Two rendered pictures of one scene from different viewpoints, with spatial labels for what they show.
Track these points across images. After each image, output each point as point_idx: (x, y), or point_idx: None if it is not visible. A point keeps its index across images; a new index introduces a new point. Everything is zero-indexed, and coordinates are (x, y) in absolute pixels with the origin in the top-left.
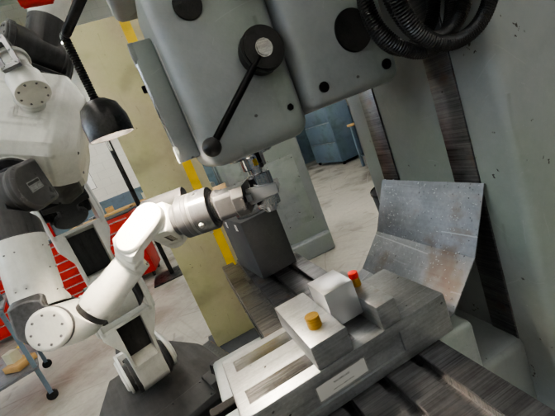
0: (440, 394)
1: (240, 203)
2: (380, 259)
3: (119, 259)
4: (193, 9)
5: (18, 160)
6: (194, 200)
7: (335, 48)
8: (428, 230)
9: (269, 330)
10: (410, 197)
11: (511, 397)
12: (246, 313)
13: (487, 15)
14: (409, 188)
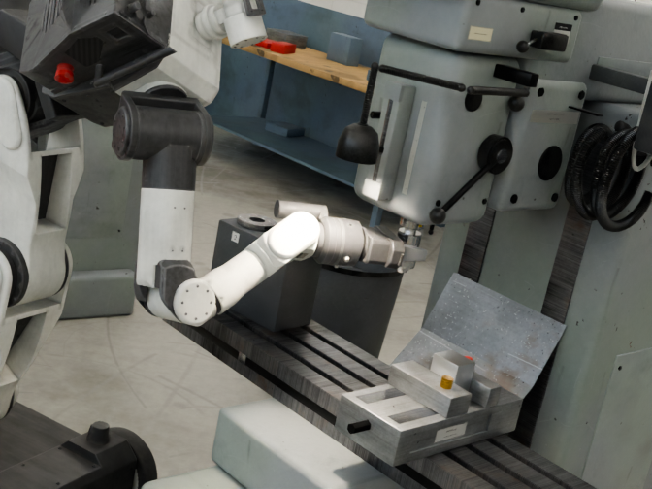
0: (511, 459)
1: (399, 257)
2: (421, 360)
3: (262, 258)
4: (475, 105)
5: (185, 95)
6: (352, 233)
7: (534, 172)
8: (493, 348)
9: (329, 388)
10: (484, 308)
11: (554, 468)
12: (235, 366)
13: (636, 219)
14: (487, 297)
